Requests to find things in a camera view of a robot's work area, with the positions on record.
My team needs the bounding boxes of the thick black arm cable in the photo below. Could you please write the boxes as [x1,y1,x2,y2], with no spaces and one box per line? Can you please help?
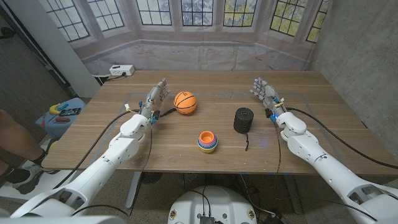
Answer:
[52,109,141,190]
[285,107,398,170]

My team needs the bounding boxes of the black smartphone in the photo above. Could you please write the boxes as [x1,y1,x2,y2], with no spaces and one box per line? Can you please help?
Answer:
[58,107,82,117]

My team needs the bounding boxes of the white table leg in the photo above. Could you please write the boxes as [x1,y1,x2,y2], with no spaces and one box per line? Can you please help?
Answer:
[126,171,142,209]

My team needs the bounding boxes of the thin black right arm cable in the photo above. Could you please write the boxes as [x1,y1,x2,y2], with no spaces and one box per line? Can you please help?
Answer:
[273,121,282,175]

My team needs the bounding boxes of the printed window backdrop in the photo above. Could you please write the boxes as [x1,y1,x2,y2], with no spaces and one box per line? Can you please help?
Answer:
[39,0,332,75]

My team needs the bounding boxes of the orange mini basketball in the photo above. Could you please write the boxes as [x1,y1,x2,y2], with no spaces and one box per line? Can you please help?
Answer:
[173,90,198,115]

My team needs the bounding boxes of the person's bare leg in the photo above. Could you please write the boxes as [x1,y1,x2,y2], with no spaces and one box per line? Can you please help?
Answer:
[0,108,47,175]

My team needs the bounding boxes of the blue toy box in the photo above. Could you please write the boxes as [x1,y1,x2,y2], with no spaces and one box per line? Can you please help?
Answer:
[35,97,87,140]

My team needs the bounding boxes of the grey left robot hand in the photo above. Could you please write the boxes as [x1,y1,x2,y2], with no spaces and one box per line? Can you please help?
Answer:
[139,77,171,119]

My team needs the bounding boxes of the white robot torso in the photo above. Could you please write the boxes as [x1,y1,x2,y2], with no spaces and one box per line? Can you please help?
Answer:
[167,185,258,224]

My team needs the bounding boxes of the white power strip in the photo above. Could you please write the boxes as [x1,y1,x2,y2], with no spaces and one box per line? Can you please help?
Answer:
[108,64,136,77]

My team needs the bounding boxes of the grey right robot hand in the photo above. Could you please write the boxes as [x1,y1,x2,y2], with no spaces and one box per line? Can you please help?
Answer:
[249,77,285,117]

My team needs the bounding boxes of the black power strip cable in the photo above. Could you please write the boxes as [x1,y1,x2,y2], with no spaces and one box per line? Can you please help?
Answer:
[105,73,127,82]

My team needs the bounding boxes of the black cylindrical speaker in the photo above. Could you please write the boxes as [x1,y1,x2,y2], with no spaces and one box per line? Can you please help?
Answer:
[233,107,255,135]

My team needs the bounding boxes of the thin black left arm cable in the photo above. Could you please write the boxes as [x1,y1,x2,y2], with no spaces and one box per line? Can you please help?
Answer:
[129,121,154,217]

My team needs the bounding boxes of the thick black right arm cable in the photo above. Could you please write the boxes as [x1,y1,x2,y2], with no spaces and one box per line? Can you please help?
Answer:
[285,107,398,170]

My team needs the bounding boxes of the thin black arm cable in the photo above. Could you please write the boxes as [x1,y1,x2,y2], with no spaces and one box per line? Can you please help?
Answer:
[129,121,154,217]
[273,121,282,175]

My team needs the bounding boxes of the grey black sneaker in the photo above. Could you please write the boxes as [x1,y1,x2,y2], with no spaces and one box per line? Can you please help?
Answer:
[6,163,60,195]

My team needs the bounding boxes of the stack of colourful cups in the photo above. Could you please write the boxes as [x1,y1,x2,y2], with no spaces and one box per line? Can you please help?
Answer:
[197,130,219,154]

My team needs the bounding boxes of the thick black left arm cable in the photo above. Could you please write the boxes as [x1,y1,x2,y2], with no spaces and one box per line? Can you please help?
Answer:
[52,109,141,190]

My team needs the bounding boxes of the grey table leg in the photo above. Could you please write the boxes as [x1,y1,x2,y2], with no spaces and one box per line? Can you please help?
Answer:
[284,174,302,215]

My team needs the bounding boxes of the black round fan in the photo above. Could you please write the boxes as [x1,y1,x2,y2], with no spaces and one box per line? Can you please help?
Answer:
[139,172,164,185]

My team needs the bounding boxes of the white floor platform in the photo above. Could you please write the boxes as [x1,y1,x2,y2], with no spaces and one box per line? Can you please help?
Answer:
[0,160,81,205]

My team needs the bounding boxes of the black braided cord with disc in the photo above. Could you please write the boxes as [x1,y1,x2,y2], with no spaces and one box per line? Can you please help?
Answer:
[159,107,177,118]

